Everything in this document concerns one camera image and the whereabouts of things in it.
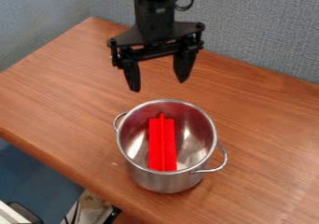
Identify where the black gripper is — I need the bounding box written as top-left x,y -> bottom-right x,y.
106,0 -> 204,92

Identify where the red plastic block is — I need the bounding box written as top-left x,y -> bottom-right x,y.
148,113 -> 177,172

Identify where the stainless steel pot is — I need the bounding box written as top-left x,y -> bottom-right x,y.
113,99 -> 224,193

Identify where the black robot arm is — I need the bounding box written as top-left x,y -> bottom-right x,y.
106,0 -> 205,92

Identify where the white black object at corner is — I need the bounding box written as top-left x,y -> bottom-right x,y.
0,201 -> 43,224

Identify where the metal table leg bracket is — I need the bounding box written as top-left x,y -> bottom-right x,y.
61,190 -> 121,224

